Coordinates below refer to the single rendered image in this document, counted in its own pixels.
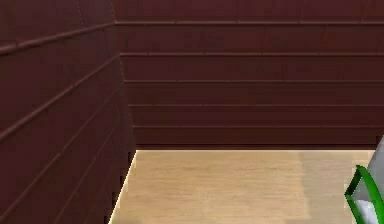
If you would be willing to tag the green leafed house plant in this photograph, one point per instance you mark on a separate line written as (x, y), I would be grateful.
(371, 182)

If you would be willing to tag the grey plant pot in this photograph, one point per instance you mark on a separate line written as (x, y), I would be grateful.
(378, 159)

